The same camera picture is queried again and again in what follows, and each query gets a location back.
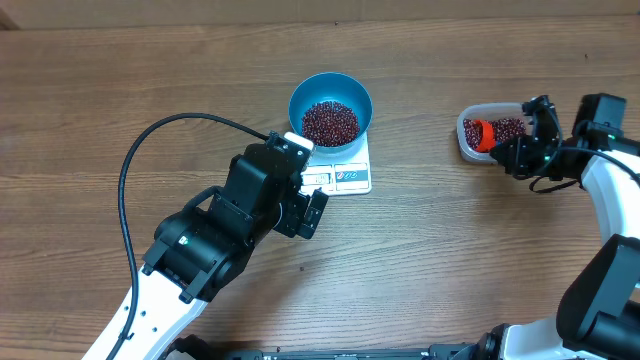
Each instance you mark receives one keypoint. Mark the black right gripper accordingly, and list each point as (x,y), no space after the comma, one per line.
(526,151)

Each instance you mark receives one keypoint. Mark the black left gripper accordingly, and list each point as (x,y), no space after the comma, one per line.
(293,223)

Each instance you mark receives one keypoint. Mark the red scoop with blue handle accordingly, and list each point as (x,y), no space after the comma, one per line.
(486,139)

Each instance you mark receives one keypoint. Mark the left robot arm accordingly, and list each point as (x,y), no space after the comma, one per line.
(202,248)

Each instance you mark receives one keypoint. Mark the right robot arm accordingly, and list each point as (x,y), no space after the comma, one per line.
(596,317)

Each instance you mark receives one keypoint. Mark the white digital kitchen scale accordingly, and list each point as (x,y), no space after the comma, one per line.
(339,171)

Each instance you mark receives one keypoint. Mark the red beans in bowl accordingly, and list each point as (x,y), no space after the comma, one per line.
(330,124)

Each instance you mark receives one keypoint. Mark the blue round bowl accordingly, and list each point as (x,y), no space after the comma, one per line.
(331,86)

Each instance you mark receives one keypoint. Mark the clear plastic food container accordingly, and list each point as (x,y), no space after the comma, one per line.
(488,112)

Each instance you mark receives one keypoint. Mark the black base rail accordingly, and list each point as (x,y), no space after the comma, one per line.
(194,348)

